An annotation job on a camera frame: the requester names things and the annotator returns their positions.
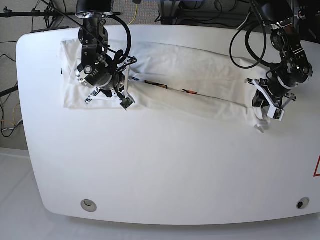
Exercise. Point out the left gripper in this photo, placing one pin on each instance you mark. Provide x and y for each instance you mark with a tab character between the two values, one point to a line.
280	79

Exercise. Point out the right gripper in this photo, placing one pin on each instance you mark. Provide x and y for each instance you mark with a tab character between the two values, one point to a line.
105	85

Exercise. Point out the white printed T-shirt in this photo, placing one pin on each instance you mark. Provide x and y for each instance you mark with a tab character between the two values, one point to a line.
193	82

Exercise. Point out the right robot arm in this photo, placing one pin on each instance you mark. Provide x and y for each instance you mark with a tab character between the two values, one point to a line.
94	39

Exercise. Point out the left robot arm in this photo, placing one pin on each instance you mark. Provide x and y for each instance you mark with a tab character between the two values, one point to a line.
284	37

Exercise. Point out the black tripod stand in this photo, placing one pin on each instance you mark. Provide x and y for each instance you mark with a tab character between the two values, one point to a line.
25	15

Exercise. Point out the black table grommet right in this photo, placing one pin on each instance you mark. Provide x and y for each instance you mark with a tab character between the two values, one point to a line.
303	203

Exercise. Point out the grey table grommet left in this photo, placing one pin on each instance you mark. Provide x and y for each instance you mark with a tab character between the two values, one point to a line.
88	205

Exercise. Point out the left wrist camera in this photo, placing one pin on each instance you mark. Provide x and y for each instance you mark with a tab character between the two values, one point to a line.
275	113

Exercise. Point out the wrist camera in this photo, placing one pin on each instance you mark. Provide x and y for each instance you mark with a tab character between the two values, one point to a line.
275	113
126	103

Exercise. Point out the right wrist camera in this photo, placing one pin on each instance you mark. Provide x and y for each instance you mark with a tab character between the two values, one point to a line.
126	103

